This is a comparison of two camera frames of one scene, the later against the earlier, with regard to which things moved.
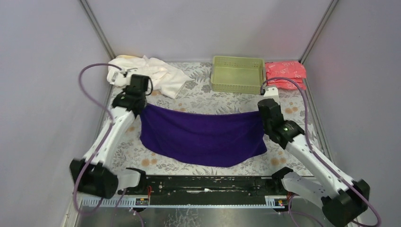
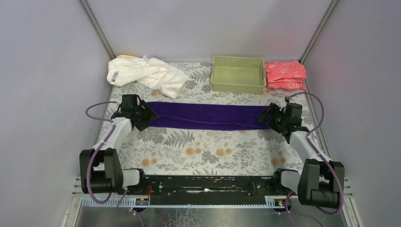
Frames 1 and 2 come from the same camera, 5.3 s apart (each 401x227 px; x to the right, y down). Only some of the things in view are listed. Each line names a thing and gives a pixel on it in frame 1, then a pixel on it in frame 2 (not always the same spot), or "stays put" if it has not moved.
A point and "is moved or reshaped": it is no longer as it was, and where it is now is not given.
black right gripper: x=264 y=114 to x=275 y=115
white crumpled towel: x=163 y=78 stays put
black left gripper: x=141 y=102 to x=141 y=114
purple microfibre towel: x=212 y=138 is moved or reshaped
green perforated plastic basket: x=237 y=74 stays put
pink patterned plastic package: x=294 y=70 stays put
